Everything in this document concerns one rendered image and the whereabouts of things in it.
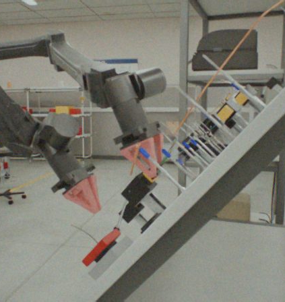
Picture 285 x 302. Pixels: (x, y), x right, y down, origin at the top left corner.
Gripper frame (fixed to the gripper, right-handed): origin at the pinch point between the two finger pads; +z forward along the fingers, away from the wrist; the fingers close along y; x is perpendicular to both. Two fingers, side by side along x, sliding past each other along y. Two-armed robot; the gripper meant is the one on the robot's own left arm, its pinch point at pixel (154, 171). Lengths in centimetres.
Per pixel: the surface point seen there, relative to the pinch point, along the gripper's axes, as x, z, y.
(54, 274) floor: 178, 58, 137
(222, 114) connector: -7, -5, 50
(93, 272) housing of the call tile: 2.9, 7.8, -25.7
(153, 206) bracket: 2.9, 6.4, -1.1
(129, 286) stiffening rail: 5.8, 15.3, -15.4
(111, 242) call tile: -0.3, 5.0, -23.4
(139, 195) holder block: 4.2, 3.1, -2.2
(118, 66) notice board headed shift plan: 297, -202, 697
